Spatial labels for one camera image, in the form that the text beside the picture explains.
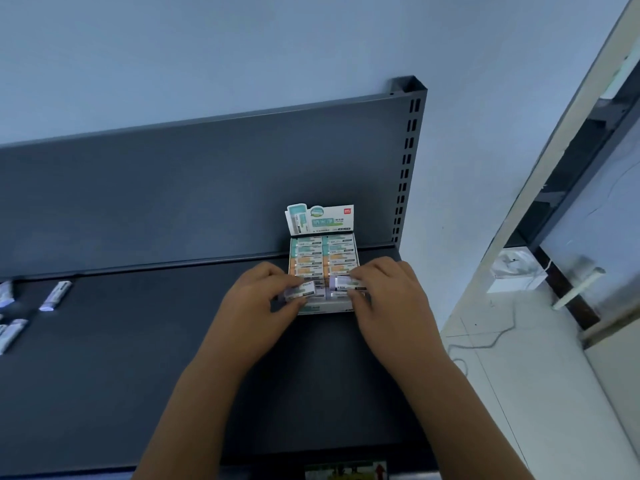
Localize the white door frame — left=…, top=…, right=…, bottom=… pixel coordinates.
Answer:
left=442, top=0, right=640, bottom=335

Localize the dark grey shelf back panel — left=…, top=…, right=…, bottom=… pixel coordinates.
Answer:
left=0, top=92, right=419, bottom=283

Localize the white power adapter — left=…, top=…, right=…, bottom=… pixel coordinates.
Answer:
left=487, top=247, right=549, bottom=294

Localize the person's right hand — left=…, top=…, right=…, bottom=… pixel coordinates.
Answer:
left=348, top=256, right=453, bottom=381

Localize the white floor cable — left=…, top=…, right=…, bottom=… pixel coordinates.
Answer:
left=447, top=294, right=519, bottom=375

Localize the person's right forearm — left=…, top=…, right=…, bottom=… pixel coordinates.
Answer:
left=399, top=349, right=533, bottom=480

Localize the glass door with dark frame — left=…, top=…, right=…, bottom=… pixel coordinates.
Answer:
left=505, top=44, right=640, bottom=351

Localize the shelf front price rail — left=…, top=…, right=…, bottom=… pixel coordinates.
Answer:
left=0, top=444, right=441, bottom=480

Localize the white door handle bar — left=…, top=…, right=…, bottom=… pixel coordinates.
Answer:
left=552, top=267, right=607, bottom=311

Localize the person's left hand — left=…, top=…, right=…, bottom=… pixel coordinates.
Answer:
left=197, top=262, right=307, bottom=381

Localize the eraser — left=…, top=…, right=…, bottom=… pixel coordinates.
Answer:
left=283, top=281, right=317, bottom=301
left=328, top=275, right=369, bottom=291

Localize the person's left forearm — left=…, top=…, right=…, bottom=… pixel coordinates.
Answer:
left=132, top=354, right=251, bottom=480

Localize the pile of small erasers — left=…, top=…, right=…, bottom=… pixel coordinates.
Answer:
left=0, top=280, right=72, bottom=355

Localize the shelf label with red arrow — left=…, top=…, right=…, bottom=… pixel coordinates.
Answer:
left=305, top=460, right=389, bottom=480

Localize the white box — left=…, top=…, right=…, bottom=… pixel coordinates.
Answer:
left=285, top=203, right=362, bottom=315

